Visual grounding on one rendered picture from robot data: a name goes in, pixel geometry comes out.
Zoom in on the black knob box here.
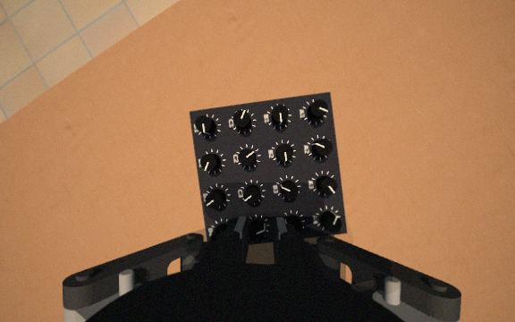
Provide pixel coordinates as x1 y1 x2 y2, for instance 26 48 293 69
190 92 347 245

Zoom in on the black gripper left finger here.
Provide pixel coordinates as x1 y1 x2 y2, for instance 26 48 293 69
63 216 249 322

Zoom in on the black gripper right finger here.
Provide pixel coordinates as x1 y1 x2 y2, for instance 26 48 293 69
274 217 461 322

